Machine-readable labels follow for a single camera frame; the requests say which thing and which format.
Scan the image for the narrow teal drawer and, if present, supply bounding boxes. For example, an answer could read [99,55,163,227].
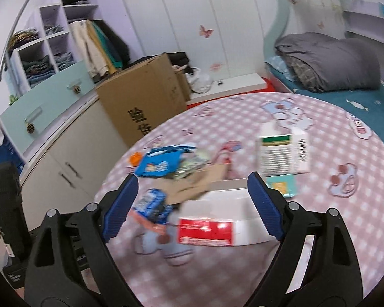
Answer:
[51,61,95,109]

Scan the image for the small teal box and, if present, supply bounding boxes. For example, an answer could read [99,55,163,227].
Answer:
[265,176,298,198]

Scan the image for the small blue snack wrapper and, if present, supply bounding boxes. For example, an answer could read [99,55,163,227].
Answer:
[131,188,174,231]

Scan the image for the green white medicine box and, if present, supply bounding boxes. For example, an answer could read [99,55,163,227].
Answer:
[258,125,309,176]

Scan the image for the black hanging coat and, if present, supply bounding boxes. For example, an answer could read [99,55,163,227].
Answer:
[98,19,130,66]

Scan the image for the silver foil wrapper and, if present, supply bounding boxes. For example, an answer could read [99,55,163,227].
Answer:
[173,153,209,180]

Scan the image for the green hanging garment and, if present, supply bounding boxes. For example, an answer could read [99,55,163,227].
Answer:
[93,21,124,68]

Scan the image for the blue bed sheet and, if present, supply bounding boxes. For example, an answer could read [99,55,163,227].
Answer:
[275,80,384,163]

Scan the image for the metal handrail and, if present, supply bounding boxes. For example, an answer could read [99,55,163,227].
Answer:
[0,0,52,84]

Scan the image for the wide teal drawer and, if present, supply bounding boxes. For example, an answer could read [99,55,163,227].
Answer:
[0,93,71,163]

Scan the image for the brown cardboard piece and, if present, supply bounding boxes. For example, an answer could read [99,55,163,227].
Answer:
[154,163,231,206]

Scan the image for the white plastic bag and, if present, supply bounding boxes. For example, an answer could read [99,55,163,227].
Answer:
[186,69,212,94]

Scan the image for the white wardrobe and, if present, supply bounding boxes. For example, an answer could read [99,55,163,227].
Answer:
[115,0,276,80]

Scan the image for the white cubby shelf unit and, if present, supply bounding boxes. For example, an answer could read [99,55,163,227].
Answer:
[9,0,100,87]

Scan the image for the grey blanket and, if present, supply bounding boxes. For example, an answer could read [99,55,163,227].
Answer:
[274,33,381,93]

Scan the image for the large cardboard box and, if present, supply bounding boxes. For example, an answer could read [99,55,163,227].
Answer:
[95,53,188,148]

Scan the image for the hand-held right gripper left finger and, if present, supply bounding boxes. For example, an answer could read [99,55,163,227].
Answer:
[24,173,140,307]

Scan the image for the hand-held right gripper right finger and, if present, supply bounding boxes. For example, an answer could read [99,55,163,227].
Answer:
[246,171,364,307]

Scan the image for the teal plaid pillow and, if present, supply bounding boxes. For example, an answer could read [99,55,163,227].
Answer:
[265,56,295,82]

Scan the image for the folded clothes piles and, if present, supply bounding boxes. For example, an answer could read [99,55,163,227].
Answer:
[8,0,87,80]

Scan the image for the beige cabinet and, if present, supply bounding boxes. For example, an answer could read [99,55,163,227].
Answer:
[17,93,132,212]

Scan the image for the blue cartoon snack wrapper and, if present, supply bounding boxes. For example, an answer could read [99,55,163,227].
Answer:
[137,145,196,178]

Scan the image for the white box red label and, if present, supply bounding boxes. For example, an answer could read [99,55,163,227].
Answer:
[178,179,276,247]

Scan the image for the purple bed wall shelf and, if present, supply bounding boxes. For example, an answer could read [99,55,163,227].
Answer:
[337,0,384,48]

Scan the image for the cream hanging jacket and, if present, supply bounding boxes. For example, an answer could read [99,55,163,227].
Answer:
[69,21,100,78]

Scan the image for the black cloth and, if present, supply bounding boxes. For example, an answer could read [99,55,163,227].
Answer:
[130,52,196,74]

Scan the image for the mustard hanging garment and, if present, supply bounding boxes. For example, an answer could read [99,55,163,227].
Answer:
[85,22,117,75]

